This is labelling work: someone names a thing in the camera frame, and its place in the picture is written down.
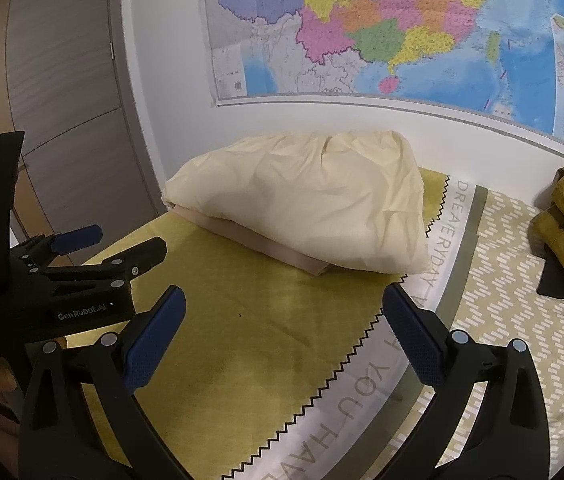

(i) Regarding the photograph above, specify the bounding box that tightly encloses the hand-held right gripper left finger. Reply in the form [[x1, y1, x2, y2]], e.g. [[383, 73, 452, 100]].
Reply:
[[17, 285, 186, 480]]

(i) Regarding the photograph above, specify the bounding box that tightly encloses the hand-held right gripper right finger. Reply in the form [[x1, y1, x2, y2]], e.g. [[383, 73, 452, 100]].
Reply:
[[383, 285, 550, 480]]

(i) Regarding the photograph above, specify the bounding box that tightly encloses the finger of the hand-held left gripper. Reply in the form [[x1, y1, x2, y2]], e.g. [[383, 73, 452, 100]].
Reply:
[[78, 237, 169, 283], [49, 225, 104, 257]]

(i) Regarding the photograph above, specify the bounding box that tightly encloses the cream large garment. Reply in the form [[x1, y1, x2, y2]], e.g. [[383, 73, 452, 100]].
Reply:
[[161, 130, 432, 275]]

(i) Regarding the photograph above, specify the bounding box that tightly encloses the yellow patterned bedsheet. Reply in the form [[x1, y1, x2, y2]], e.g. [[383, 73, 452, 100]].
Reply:
[[62, 167, 564, 480]]

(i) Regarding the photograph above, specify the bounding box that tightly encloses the brown wooden door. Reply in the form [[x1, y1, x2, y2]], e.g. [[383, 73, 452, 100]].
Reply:
[[0, 0, 160, 251]]

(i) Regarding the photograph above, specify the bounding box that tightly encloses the pink folded garment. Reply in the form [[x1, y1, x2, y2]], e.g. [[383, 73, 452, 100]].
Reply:
[[164, 202, 333, 277]]

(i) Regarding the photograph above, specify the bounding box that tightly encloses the colourful wall map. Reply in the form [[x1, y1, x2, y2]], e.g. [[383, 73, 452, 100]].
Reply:
[[199, 0, 564, 158]]

